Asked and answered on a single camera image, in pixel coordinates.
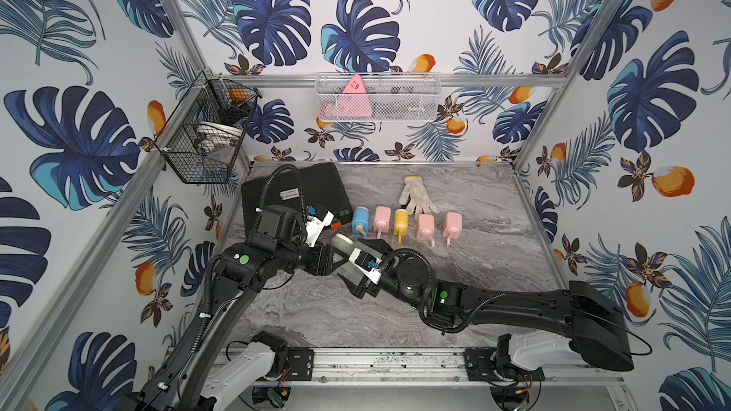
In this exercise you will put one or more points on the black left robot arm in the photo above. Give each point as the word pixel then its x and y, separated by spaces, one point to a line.
pixel 232 280

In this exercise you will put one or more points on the pink triangular object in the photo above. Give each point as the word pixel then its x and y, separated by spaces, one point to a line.
pixel 354 101

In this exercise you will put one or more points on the blue pencil sharpener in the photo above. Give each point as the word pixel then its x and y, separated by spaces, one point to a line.
pixel 360 222

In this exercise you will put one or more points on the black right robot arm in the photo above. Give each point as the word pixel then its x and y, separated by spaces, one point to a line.
pixel 593 325

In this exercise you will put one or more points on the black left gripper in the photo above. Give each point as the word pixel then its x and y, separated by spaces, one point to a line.
pixel 325 257

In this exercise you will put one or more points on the black wire basket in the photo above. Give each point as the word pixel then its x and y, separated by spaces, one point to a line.
pixel 203 139

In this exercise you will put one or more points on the white knit work glove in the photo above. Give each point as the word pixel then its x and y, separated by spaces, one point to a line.
pixel 415 198

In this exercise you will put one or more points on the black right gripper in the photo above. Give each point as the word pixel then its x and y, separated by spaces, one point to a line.
pixel 359 291

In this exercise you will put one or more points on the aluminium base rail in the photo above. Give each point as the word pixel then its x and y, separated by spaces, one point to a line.
pixel 425 367

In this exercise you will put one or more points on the black plastic tool case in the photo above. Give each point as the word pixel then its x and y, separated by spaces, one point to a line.
pixel 322 186

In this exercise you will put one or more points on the pink pencil sharpener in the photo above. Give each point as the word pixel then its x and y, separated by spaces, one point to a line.
pixel 381 221
pixel 426 229
pixel 453 227

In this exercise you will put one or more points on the clear wall-mounted shelf bin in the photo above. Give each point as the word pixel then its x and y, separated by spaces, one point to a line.
pixel 395 97

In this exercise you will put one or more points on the yellow pencil sharpener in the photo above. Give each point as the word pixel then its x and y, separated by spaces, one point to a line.
pixel 400 224

